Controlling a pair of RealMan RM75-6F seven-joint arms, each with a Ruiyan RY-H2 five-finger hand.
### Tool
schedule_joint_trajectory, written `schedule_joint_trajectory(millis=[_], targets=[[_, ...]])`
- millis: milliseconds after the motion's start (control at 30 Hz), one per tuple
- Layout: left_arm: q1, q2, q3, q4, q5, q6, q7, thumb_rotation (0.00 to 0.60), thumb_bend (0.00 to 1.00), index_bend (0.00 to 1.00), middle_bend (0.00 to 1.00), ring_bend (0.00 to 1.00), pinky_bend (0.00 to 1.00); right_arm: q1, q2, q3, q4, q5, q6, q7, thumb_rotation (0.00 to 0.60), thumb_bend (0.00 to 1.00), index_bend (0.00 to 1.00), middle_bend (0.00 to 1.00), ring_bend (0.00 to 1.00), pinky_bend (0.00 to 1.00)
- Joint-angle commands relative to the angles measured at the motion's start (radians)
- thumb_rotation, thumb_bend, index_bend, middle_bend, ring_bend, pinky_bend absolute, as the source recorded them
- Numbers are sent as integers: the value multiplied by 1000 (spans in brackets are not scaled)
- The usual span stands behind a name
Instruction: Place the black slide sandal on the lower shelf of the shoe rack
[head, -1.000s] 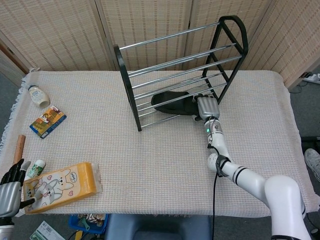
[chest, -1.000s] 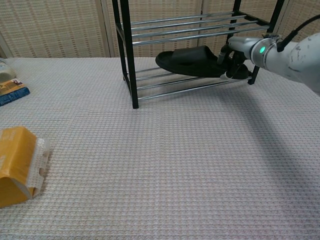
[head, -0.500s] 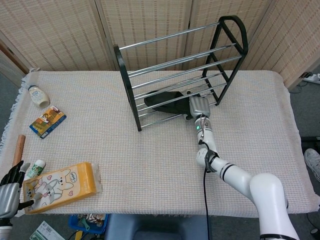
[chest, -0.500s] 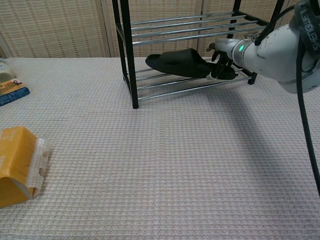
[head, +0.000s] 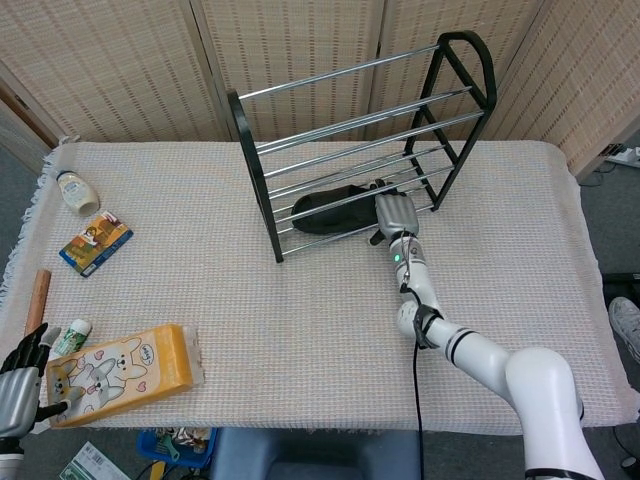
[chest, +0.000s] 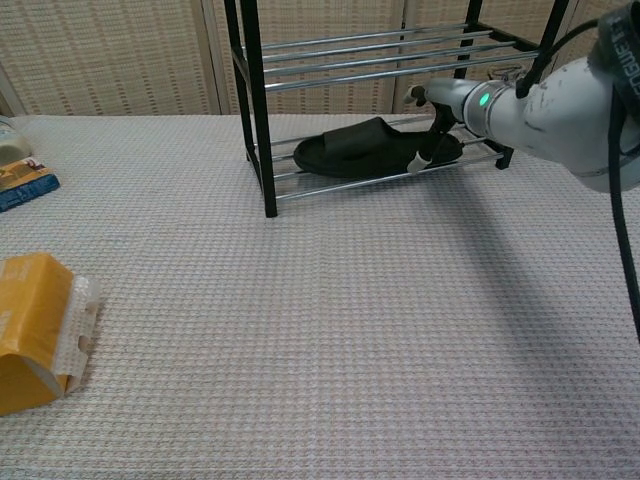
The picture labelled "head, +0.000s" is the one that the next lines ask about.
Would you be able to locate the white power strip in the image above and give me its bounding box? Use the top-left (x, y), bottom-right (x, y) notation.
top-left (602, 143), bottom-right (640, 169)

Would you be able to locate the white woven cloth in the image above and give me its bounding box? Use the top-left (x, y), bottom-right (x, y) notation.
top-left (0, 139), bottom-right (640, 436)

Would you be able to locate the black slipper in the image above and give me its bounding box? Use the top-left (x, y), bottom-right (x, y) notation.
top-left (291, 183), bottom-right (381, 236)

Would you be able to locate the beige woven folding screen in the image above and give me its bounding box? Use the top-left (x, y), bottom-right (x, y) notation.
top-left (0, 0), bottom-right (640, 181)

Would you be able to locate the white sneaker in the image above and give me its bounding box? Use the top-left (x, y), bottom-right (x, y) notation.
top-left (607, 296), bottom-right (640, 364)

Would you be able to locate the yellow cartoon tissue pack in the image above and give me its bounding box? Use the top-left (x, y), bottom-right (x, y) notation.
top-left (45, 323), bottom-right (207, 429)

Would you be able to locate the blue plastic basket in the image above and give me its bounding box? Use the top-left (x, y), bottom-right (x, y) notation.
top-left (137, 427), bottom-right (219, 470)

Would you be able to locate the small white green bottle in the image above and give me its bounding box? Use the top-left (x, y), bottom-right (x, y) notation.
top-left (52, 319), bottom-right (94, 359)

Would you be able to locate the black chrome shoe rack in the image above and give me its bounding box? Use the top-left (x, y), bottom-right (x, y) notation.
top-left (227, 30), bottom-right (497, 264)

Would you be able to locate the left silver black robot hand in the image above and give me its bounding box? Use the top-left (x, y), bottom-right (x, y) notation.
top-left (0, 322), bottom-right (71, 439)

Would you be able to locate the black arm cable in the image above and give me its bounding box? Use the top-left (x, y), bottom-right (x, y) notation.
top-left (410, 304), bottom-right (427, 480)

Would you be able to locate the green white paper box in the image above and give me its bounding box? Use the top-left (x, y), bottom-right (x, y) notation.
top-left (58, 440), bottom-right (119, 480)

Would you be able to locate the green plastic scoop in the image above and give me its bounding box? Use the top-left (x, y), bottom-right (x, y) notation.
top-left (154, 432), bottom-right (180, 462)

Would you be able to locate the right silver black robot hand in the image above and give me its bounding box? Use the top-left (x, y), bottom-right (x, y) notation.
top-left (367, 177), bottom-right (420, 247)

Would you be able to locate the wooden rolling pin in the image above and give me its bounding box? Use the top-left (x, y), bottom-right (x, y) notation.
top-left (24, 269), bottom-right (54, 335)

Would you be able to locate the foil snack bag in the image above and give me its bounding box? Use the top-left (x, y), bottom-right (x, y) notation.
top-left (172, 427), bottom-right (211, 454)

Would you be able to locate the blue chair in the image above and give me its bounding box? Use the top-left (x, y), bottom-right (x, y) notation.
top-left (208, 428), bottom-right (426, 480)

